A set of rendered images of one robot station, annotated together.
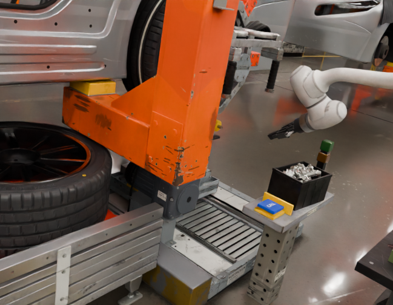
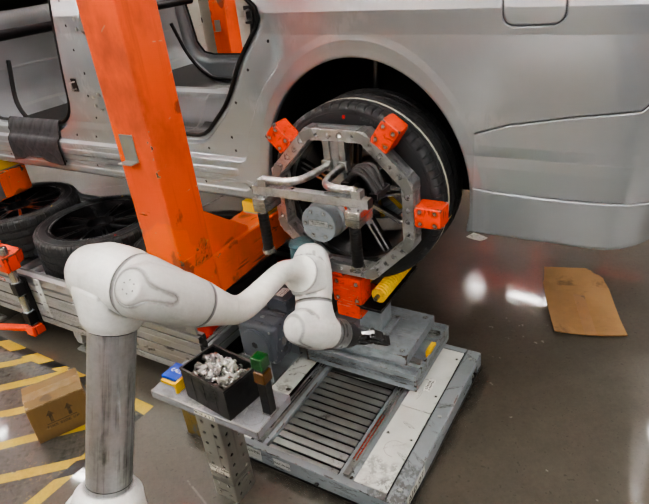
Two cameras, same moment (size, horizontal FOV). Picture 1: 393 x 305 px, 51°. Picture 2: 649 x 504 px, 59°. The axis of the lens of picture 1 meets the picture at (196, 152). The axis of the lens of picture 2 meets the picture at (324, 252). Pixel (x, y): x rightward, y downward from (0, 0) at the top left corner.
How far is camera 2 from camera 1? 2.55 m
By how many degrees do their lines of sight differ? 77
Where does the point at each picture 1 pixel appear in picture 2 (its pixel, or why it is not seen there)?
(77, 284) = (140, 339)
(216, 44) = (145, 192)
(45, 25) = (202, 149)
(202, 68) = (141, 210)
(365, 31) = not seen: outside the picture
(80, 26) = (227, 150)
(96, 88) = (248, 206)
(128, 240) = (169, 333)
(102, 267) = (155, 340)
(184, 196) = (246, 337)
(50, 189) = not seen: hidden behind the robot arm
